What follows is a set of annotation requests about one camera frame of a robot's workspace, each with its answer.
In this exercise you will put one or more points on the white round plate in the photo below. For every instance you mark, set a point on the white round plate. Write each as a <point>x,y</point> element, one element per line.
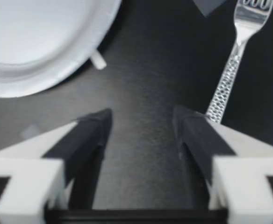
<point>40,42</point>

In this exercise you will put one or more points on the silver metal fork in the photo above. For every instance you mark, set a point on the silver metal fork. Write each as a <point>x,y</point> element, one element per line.
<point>251,21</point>

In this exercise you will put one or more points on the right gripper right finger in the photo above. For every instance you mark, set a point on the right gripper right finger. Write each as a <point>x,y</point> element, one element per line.
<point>244,172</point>

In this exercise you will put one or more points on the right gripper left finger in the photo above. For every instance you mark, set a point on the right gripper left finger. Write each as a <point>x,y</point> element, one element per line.
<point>29,172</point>

